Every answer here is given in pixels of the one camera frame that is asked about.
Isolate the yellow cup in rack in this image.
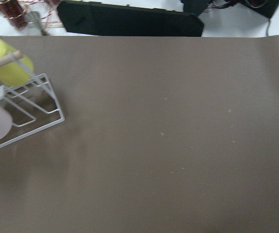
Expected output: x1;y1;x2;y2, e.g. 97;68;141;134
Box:
0;39;32;87

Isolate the long black speaker bar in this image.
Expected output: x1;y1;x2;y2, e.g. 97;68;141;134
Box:
57;0;205;37

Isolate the white wire cup rack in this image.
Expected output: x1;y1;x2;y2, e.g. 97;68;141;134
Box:
0;50;66;156

